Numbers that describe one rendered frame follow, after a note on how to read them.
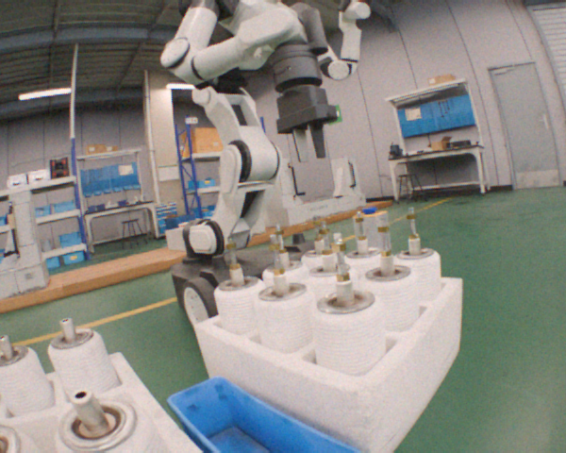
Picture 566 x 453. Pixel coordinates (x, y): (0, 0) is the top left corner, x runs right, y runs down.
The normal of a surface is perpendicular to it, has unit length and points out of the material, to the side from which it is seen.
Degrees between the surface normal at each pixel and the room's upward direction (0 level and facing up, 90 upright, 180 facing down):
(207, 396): 88
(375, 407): 90
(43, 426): 90
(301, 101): 90
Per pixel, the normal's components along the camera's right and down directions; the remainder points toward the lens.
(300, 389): -0.71, 0.18
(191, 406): 0.66, -0.07
